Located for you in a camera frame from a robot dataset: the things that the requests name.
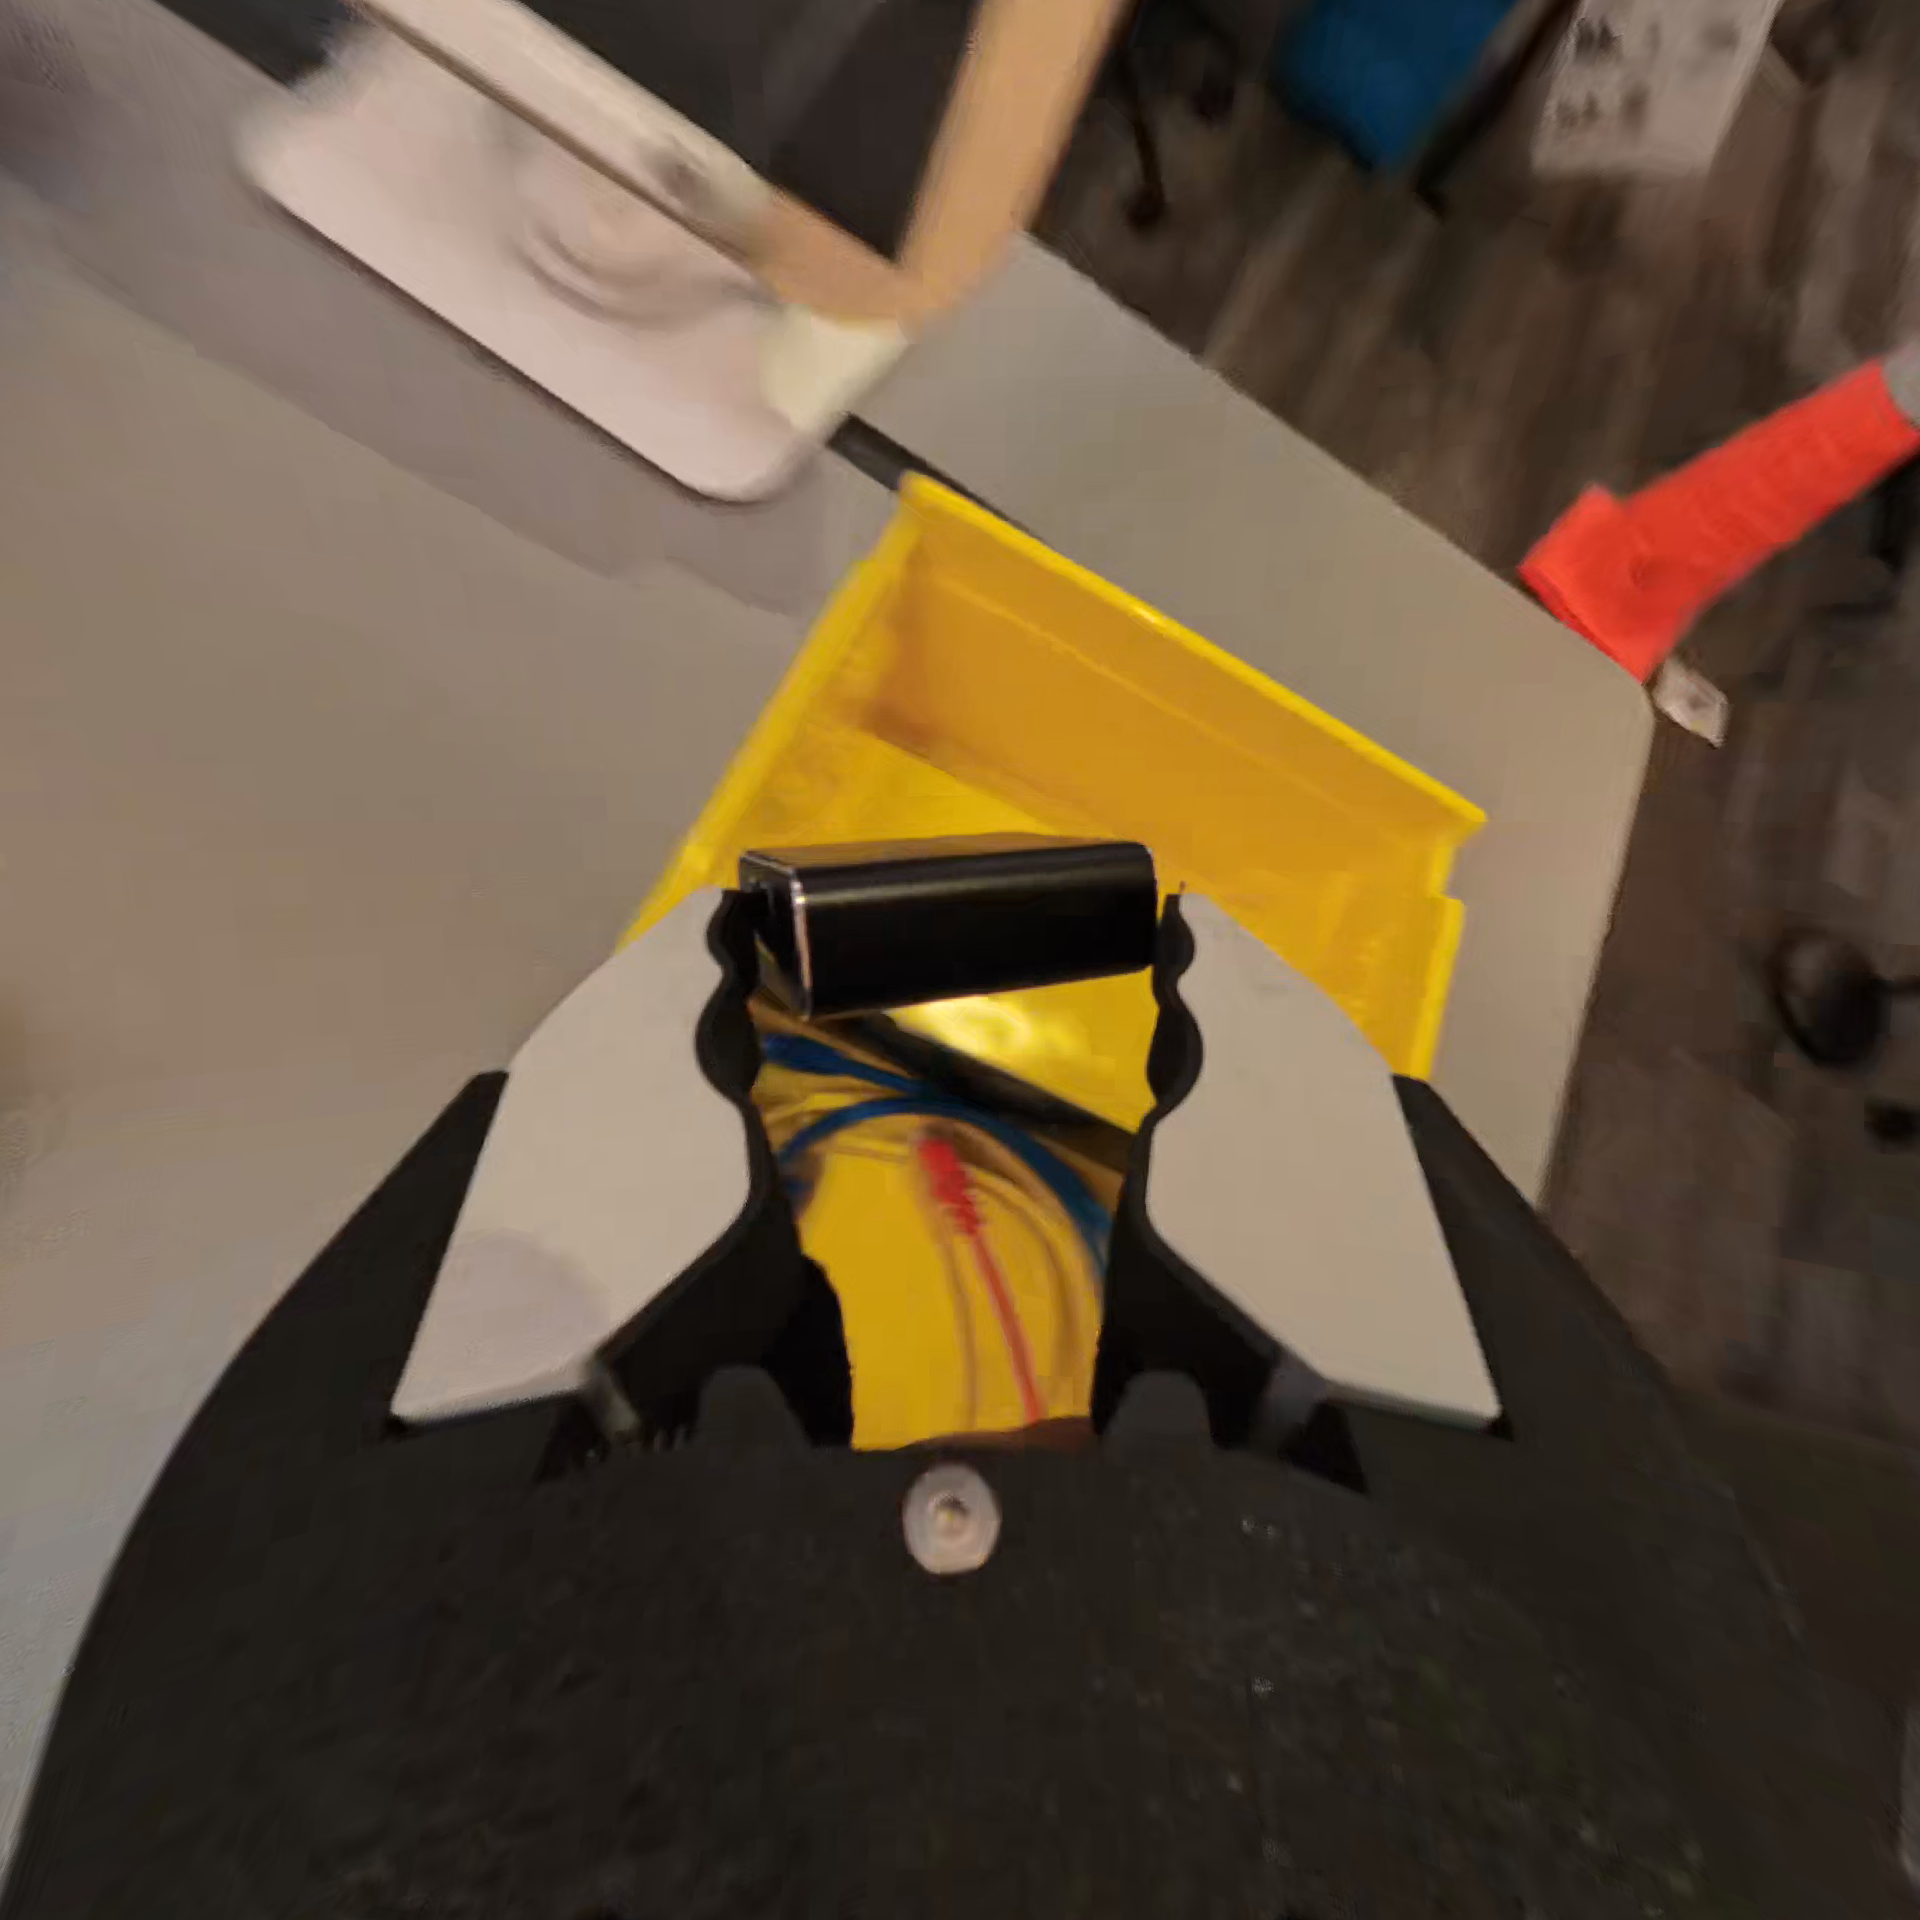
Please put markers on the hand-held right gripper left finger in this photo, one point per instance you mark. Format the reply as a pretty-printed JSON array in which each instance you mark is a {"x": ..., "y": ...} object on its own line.
[{"x": 586, "y": 1171}]

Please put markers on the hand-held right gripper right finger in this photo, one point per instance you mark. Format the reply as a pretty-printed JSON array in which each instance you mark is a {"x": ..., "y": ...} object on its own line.
[{"x": 1306, "y": 1200}]

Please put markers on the black ethernet port adapter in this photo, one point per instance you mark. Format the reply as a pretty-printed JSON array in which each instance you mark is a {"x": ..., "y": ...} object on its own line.
[{"x": 962, "y": 922}]

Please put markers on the yellow plastic bin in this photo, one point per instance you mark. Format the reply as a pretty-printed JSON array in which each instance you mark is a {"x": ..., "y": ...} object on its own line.
[{"x": 1125, "y": 721}]

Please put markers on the orange reflective item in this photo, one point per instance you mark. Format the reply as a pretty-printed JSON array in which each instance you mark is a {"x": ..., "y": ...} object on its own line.
[{"x": 1725, "y": 510}]

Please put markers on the blue box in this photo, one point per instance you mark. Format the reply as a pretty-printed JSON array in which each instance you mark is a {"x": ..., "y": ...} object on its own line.
[{"x": 1395, "y": 59}]

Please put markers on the printed paper leaflet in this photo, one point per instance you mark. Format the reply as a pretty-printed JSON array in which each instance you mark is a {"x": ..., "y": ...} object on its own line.
[{"x": 1651, "y": 75}]

